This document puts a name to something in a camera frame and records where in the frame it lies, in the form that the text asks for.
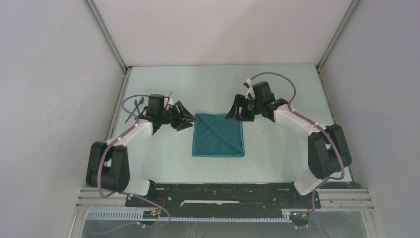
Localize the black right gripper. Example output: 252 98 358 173
225 94 263 123

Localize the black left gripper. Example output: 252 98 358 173
157 100 197 131

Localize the teal cloth napkin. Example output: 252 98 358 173
192 113 245 158

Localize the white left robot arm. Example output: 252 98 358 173
85 93 195 207

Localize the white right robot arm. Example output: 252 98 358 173
226 81 352 207

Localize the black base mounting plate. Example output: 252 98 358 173
146 183 321 220

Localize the aluminium left side rail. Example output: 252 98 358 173
99 66 132 142

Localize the aluminium left corner post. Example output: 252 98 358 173
83 0 128 74

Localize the aluminium corner post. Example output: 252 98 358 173
83 0 128 74
316 0 362 72

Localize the white slotted cable duct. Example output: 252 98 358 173
85 210 293 223

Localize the aluminium front frame rail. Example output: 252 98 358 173
76 188 374 211

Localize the aluminium right corner post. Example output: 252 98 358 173
316 0 362 72

